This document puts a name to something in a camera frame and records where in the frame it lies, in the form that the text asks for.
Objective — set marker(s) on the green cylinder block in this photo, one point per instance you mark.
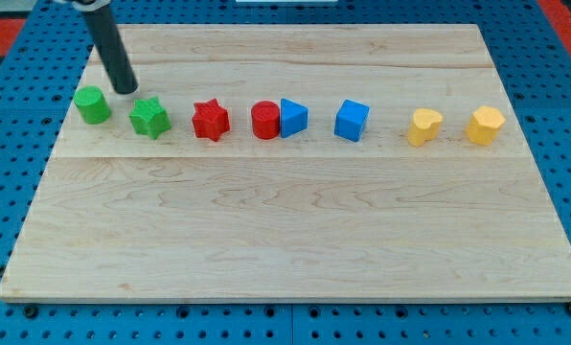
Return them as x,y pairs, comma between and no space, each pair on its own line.
92,105

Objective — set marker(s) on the red cylinder block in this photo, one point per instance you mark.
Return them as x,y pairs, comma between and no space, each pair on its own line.
265,120

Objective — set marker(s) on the red star block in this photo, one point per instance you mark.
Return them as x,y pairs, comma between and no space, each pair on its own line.
210,120

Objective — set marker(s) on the yellow heart block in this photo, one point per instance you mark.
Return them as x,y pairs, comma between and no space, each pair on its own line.
424,127

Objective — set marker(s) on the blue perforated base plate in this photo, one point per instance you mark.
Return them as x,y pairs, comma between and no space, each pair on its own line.
530,42

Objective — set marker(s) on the yellow hexagon block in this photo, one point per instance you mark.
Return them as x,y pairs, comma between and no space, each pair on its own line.
484,125

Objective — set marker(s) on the green star block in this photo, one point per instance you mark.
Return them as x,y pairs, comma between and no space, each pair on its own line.
149,117

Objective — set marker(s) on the blue cube block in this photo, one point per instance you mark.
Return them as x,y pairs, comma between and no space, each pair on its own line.
350,120

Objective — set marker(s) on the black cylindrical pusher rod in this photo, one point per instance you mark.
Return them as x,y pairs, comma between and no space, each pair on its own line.
102,26

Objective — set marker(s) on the blue triangle block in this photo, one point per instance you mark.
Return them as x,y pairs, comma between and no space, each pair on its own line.
294,118

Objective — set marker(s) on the light wooden board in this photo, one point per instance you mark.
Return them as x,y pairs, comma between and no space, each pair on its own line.
311,218

